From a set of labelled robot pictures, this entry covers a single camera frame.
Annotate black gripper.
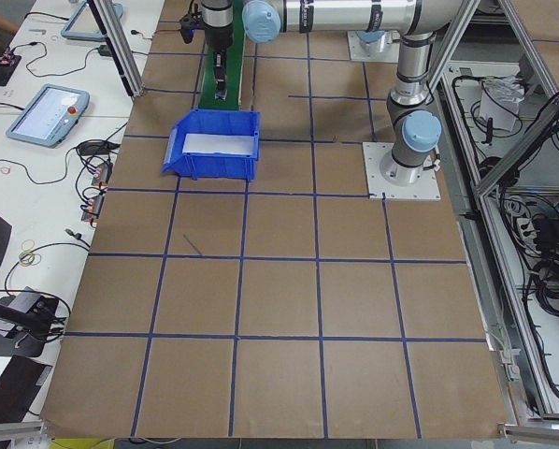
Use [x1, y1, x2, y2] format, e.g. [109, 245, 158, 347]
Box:
[205, 25, 233, 97]

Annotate red push button switch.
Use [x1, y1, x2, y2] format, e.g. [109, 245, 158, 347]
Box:
[215, 81, 227, 100]

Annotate green conveyor belt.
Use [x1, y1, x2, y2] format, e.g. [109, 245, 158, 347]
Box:
[198, 1, 245, 110]

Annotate blue left plastic bin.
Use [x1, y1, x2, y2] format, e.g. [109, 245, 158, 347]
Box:
[162, 109, 260, 181]

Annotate white foam pad left bin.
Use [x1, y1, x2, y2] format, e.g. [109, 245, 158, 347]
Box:
[182, 133, 255, 156]

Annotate teach pendant far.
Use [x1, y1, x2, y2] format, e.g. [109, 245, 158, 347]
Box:
[61, 1, 105, 43]

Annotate teach pendant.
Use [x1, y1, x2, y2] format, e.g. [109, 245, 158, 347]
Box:
[61, 1, 105, 43]
[6, 84, 90, 148]

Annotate teach pendant near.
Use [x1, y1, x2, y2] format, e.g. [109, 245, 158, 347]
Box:
[6, 84, 90, 148]

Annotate aluminium frame post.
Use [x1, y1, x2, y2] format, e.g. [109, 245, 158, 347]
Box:
[87, 0, 144, 98]

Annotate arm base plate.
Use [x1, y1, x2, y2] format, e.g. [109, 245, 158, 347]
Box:
[348, 31, 400, 64]
[363, 142, 441, 201]

